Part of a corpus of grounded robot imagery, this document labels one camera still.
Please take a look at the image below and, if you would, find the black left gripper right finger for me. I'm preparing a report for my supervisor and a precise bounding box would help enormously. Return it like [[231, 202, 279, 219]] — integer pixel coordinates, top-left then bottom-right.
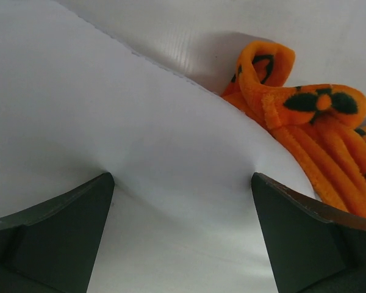
[[251, 173, 366, 292]]

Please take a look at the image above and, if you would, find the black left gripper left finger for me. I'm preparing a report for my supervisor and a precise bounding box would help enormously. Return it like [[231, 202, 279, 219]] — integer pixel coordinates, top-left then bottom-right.
[[0, 173, 115, 292]]

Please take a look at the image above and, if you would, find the orange black patterned pillowcase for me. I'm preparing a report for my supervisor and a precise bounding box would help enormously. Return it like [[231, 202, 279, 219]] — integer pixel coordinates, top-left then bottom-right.
[[222, 41, 366, 218]]

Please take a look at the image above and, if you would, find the white pillow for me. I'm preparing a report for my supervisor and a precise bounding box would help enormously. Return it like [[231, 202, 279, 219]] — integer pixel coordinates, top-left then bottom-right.
[[0, 1, 313, 292]]

